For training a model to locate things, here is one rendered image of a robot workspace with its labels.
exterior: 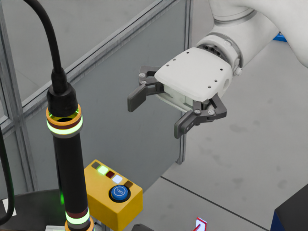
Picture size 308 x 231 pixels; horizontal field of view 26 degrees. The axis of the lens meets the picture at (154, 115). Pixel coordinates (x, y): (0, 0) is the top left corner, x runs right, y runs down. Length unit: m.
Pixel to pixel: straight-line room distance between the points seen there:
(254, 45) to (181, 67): 0.14
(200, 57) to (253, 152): 2.13
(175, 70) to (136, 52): 1.27
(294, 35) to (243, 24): 0.11
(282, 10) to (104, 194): 0.78
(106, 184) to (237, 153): 1.58
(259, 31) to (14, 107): 0.97
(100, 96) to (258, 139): 1.20
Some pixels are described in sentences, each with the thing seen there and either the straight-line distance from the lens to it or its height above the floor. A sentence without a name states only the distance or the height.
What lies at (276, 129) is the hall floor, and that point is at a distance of 3.33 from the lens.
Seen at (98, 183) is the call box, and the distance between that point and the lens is 1.69.
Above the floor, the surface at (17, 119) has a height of 0.99.
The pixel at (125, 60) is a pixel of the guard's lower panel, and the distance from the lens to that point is 2.30.
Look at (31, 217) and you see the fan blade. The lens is 1.22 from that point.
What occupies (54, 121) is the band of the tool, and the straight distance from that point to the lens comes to 0.82.
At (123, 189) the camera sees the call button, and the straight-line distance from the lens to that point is 1.66.
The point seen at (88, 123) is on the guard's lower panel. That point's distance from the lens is 2.30.
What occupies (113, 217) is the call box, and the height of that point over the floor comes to 1.04.
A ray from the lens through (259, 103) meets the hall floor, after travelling 3.44.
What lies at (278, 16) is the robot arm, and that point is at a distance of 1.06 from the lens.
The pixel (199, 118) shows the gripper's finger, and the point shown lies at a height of 1.65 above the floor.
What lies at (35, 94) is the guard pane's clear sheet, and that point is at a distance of 2.02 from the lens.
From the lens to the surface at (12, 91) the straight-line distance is 1.92.
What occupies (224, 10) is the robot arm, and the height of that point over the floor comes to 1.72.
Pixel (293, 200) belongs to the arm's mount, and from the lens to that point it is 1.57.
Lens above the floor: 2.39
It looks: 46 degrees down
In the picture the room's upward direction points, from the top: straight up
